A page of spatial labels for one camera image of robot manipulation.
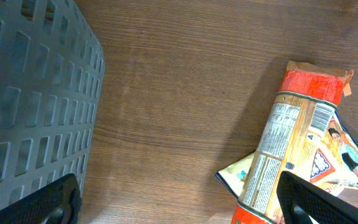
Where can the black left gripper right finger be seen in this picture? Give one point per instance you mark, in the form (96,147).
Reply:
(303,202)

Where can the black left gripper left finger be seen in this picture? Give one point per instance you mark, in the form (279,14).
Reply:
(57,202)

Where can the yellow wet wipes packet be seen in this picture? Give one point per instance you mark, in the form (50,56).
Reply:
(334,169)

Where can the orange spaghetti packet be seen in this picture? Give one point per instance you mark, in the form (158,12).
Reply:
(304,105)

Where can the grey plastic basket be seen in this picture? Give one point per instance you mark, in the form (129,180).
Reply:
(51,72)

